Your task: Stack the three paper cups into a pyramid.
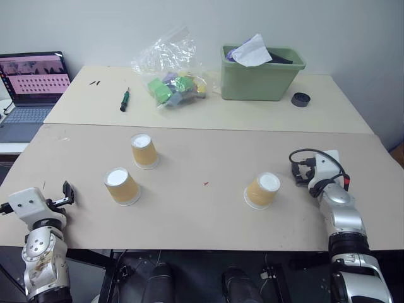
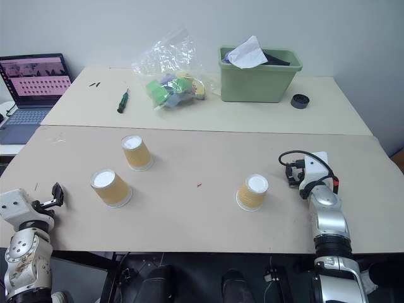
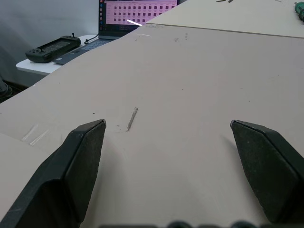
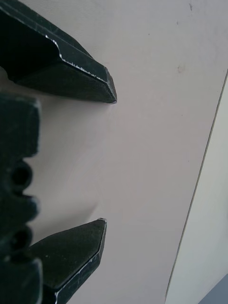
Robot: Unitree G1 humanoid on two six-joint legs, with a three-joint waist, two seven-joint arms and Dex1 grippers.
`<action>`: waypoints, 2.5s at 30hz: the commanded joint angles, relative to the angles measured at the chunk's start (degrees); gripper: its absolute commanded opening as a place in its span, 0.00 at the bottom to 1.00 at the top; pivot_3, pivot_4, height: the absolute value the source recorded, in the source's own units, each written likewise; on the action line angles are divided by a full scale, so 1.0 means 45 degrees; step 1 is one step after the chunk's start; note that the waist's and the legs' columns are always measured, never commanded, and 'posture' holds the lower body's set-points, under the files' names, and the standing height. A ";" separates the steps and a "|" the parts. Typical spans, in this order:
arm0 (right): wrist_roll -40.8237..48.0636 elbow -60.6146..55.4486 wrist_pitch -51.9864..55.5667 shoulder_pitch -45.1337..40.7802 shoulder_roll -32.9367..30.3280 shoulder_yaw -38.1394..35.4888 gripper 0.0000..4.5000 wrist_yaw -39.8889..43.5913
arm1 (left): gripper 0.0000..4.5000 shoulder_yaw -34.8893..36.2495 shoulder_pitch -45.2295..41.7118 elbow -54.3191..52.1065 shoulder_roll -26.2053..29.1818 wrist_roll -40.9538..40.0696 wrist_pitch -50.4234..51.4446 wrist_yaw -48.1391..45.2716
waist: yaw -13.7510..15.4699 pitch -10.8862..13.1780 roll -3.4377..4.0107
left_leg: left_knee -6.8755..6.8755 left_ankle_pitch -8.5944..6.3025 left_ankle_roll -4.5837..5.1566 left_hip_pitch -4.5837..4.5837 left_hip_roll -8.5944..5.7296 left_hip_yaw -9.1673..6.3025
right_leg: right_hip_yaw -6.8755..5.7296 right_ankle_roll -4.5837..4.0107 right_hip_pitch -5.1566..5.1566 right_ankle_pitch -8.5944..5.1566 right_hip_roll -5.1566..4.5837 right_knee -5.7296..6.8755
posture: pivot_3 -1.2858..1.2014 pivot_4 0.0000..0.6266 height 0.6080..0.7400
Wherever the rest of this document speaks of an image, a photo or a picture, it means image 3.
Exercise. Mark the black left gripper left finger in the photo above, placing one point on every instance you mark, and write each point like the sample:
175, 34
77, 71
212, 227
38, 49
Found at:
64, 171

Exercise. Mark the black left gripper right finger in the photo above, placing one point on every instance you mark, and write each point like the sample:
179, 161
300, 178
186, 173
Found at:
268, 166

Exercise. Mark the white side table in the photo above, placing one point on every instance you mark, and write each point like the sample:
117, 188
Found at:
40, 64

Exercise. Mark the black handheld remote controller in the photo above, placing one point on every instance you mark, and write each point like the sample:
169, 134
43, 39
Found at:
53, 48

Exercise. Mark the grey open laptop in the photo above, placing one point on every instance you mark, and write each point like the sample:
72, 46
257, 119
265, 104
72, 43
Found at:
118, 16

